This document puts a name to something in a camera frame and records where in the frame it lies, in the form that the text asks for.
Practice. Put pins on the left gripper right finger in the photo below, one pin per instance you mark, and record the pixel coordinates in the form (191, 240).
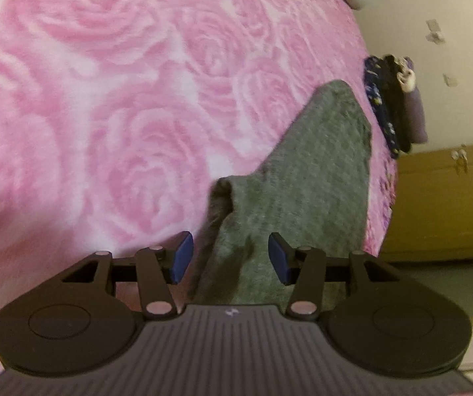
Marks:
(303, 268)

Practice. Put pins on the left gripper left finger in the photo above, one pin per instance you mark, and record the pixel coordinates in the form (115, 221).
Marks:
(159, 266)

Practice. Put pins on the grey plaid shorts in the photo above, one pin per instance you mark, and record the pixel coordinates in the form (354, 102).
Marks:
(312, 189)

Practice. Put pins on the pink rose bed blanket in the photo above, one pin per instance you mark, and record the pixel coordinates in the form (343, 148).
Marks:
(117, 116)

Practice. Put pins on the black folded garment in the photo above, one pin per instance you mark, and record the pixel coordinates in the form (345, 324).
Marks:
(394, 97)

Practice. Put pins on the navy floral folded garment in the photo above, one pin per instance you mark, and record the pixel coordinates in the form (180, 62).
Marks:
(373, 82)

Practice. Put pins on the silver door handle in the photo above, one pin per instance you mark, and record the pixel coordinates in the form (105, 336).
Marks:
(460, 158)

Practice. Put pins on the white wall switch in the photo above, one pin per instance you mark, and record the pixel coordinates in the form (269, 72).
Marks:
(450, 81)

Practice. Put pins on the white wall socket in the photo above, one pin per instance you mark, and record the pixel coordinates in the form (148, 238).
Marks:
(435, 34)

